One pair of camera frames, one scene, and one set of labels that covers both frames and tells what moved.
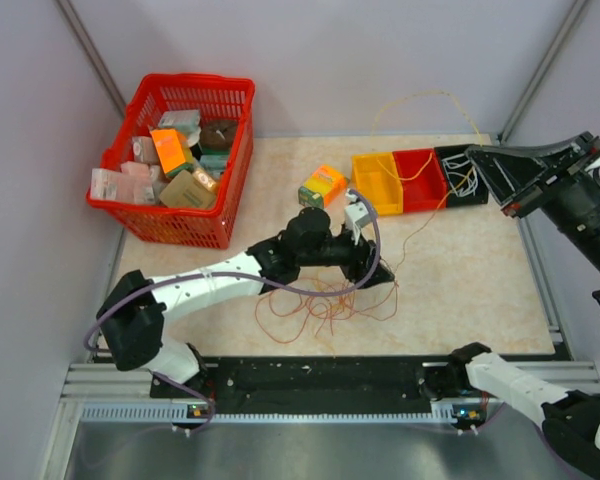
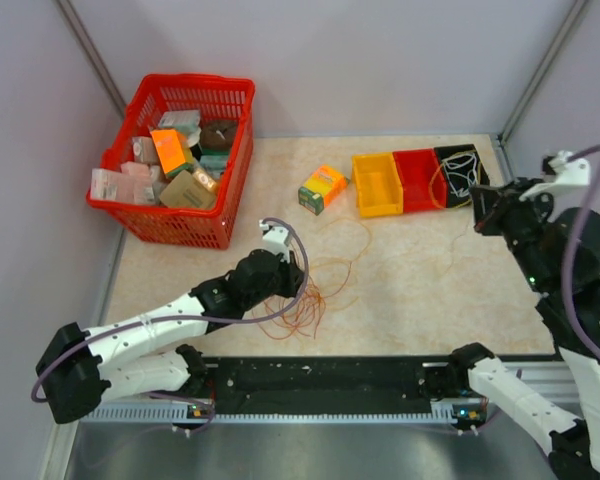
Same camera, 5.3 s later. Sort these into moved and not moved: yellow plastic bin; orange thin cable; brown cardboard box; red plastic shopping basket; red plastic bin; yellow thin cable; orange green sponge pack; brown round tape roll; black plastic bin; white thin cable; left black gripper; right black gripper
Moved: left black gripper; orange thin cable; yellow thin cable; right black gripper
Not moved: brown round tape roll; orange green sponge pack; brown cardboard box; red plastic bin; yellow plastic bin; red plastic shopping basket; white thin cable; black plastic bin
